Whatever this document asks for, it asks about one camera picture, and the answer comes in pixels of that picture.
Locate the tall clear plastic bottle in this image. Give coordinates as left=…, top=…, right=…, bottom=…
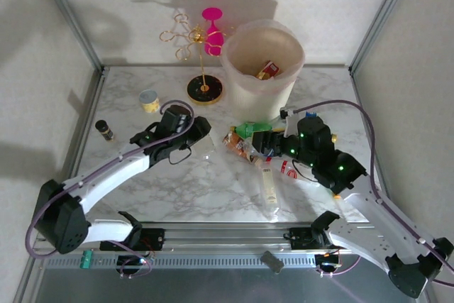
left=193, top=131, right=218, bottom=165

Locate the crushed orange label bottle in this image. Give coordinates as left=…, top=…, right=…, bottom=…
left=222, top=129, right=265, bottom=167

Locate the clear bottle red round label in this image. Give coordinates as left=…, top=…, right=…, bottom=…
left=271, top=158, right=319, bottom=184

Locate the clear bottle gold label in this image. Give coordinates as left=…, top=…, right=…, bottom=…
left=261, top=163, right=281, bottom=214

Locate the red label tea bottle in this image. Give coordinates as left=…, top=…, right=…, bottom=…
left=255, top=60, right=282, bottom=81

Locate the white plastic bin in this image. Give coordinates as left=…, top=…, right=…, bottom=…
left=220, top=18, right=306, bottom=123

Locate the translucent bin liner bag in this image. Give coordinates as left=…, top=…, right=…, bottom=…
left=219, top=18, right=306, bottom=97

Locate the crushed green plastic bottle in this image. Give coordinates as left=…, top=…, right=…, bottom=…
left=233, top=121, right=286, bottom=140

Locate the yellow tin can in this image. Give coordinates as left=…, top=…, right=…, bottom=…
left=138, top=89, right=160, bottom=114

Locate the small black bottle gold label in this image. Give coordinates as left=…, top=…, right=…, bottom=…
left=94, top=119, right=115, bottom=142

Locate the pink wine glass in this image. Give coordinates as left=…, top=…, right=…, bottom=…
left=201, top=7, right=226, bottom=57

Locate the dark grey clip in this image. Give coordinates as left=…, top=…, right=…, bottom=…
left=260, top=250, right=284, bottom=275

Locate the grey metal sheet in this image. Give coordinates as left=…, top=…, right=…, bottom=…
left=13, top=253, right=439, bottom=303

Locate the green terminal connector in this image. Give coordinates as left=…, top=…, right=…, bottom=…
left=80, top=249, right=94, bottom=270

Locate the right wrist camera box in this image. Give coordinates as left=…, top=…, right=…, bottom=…
left=279, top=106, right=303, bottom=138

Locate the gold wire glass stand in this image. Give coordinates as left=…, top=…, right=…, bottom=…
left=158, top=13, right=237, bottom=106

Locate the aluminium back rail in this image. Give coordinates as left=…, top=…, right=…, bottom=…
left=102, top=63, right=352, bottom=70

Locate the aluminium side rail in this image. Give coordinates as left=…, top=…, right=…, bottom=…
left=65, top=67, right=109, bottom=185
left=350, top=67, right=387, bottom=197

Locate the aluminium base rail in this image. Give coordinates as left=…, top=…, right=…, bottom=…
left=31, top=222, right=416, bottom=256

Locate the grey slotted cable duct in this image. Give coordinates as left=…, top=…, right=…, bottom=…
left=44, top=255, right=317, bottom=270

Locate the aluminium frame post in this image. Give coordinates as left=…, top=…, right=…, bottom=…
left=348, top=0, right=421, bottom=74
left=33, top=0, right=110, bottom=74

